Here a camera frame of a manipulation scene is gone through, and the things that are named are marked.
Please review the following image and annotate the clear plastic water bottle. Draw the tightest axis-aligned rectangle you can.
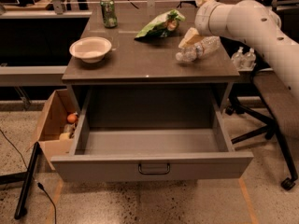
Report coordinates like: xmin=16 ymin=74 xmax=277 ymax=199
xmin=176 ymin=36 xmax=221 ymax=63

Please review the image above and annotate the green rice chip bag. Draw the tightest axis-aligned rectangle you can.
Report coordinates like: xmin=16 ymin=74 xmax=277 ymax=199
xmin=135 ymin=9 xmax=185 ymax=40

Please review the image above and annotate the yellow item in box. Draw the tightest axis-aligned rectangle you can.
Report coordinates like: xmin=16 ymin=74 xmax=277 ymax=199
xmin=59 ymin=133 xmax=71 ymax=140

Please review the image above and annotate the white paper bowl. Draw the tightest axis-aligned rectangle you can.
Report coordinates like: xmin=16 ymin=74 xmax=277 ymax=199
xmin=69 ymin=36 xmax=112 ymax=63

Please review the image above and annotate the grey cabinet table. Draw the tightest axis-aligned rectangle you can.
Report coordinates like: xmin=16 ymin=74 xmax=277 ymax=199
xmin=62 ymin=7 xmax=239 ymax=103

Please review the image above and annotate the clear pump bottle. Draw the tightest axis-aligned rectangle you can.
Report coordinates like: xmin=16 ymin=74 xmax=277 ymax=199
xmin=243 ymin=49 xmax=256 ymax=68
xmin=231 ymin=47 xmax=244 ymax=69

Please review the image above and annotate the black cable on floor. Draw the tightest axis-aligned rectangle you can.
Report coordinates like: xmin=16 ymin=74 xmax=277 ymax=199
xmin=0 ymin=128 xmax=58 ymax=224

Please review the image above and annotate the brown cardboard box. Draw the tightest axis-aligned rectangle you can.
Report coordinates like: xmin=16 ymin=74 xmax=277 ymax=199
xmin=29 ymin=89 xmax=75 ymax=170

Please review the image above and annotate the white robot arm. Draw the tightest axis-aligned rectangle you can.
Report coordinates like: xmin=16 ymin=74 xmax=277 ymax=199
xmin=194 ymin=0 xmax=299 ymax=98

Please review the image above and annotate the green soda can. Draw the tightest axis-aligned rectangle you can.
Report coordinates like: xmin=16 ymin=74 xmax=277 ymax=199
xmin=100 ymin=0 xmax=118 ymax=28

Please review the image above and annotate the clear pump bottle right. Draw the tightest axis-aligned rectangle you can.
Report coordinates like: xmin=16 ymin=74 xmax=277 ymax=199
xmin=243 ymin=49 xmax=256 ymax=68

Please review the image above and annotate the black drawer handle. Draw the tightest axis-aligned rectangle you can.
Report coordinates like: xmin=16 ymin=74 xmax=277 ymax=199
xmin=138 ymin=163 xmax=170 ymax=175

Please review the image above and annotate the orange fruit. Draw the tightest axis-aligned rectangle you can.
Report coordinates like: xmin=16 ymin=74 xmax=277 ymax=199
xmin=66 ymin=114 xmax=78 ymax=124

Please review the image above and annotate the grey open top drawer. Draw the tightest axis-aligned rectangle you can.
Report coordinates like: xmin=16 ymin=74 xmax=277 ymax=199
xmin=51 ymin=88 xmax=253 ymax=182

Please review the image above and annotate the black flat bar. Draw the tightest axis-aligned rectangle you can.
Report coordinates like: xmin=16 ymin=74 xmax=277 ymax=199
xmin=14 ymin=142 xmax=40 ymax=219

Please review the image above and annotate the clear pump bottle left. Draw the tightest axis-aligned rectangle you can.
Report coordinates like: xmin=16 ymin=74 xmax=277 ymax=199
xmin=231 ymin=47 xmax=244 ymax=69

